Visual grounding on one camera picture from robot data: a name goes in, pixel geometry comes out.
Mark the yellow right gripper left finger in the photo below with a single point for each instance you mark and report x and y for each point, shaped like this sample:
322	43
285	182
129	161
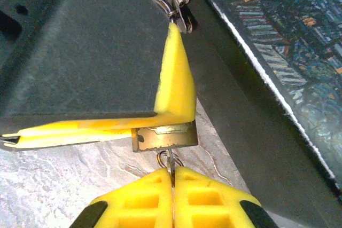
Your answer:
139	204

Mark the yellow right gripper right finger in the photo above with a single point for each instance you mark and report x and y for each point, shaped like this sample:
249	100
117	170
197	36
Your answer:
211	204

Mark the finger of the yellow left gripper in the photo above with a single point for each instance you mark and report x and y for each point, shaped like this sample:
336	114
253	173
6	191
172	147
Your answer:
176	92
74	137

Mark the brass padlock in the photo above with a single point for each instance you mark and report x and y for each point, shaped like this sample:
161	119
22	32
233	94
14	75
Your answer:
160	142

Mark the starry night print box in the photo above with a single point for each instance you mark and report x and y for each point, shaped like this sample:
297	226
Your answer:
294	51

